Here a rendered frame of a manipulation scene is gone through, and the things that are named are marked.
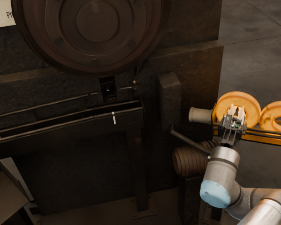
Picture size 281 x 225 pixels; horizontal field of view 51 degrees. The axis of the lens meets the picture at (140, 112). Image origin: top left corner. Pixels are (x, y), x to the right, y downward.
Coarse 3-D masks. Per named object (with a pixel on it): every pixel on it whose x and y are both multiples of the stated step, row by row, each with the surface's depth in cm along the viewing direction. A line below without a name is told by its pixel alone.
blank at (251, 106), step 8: (224, 96) 105; (232, 96) 103; (240, 96) 101; (248, 96) 102; (216, 104) 108; (224, 104) 106; (240, 104) 103; (248, 104) 102; (256, 104) 101; (216, 112) 110; (224, 112) 108; (248, 112) 104; (256, 112) 102; (248, 120) 106; (256, 120) 104
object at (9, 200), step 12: (0, 168) 108; (0, 180) 106; (12, 180) 101; (0, 192) 102; (12, 192) 101; (24, 192) 95; (0, 204) 98; (12, 204) 97; (24, 204) 97; (0, 216) 95
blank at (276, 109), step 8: (272, 104) 99; (280, 104) 97; (264, 112) 101; (272, 112) 99; (280, 112) 98; (264, 120) 102; (272, 120) 101; (264, 128) 105; (272, 128) 103; (280, 128) 103
